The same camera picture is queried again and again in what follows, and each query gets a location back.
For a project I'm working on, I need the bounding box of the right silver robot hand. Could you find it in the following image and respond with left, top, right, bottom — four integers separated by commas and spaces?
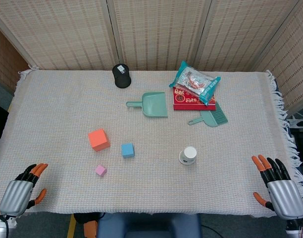
251, 155, 303, 220

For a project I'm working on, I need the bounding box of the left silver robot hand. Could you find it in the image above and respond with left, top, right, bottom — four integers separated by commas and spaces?
0, 163, 49, 217

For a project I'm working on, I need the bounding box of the blue cube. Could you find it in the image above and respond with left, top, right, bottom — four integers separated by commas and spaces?
121, 143, 135, 159

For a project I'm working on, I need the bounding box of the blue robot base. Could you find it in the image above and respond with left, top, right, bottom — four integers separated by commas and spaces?
97, 212, 202, 238

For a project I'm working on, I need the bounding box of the orange cube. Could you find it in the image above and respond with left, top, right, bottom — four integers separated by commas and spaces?
88, 128, 111, 152

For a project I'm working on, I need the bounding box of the green hand brush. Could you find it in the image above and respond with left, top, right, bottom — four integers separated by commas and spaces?
187, 102, 229, 127

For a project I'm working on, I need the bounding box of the orange box under table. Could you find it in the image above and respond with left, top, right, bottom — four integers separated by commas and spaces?
83, 221, 98, 238

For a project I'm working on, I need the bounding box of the white paper cup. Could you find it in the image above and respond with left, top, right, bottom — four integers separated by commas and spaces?
179, 146, 198, 165

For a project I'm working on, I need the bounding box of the woven fringed tablecloth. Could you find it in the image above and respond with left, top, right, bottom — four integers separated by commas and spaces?
0, 68, 303, 219

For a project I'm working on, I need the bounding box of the brown woven screen panel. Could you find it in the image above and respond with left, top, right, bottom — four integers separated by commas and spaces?
0, 22, 31, 92

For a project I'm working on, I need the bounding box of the beige woven screen panel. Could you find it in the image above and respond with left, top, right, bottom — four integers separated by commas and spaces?
252, 0, 303, 117
193, 0, 301, 72
106, 0, 211, 71
0, 0, 117, 71

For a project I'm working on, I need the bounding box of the red snack box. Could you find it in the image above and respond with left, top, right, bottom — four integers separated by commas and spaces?
172, 86, 216, 111

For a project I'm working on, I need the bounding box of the teal snack bag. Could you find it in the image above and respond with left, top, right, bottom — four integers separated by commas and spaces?
169, 60, 221, 107

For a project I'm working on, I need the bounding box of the black cylindrical container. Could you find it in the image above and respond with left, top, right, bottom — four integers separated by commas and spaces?
112, 63, 132, 89

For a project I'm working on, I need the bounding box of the green plastic dustpan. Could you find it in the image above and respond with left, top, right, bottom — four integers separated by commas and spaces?
126, 92, 168, 118

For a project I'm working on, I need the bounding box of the white equipment bracket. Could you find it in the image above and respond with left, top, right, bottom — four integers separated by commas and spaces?
286, 116, 303, 129

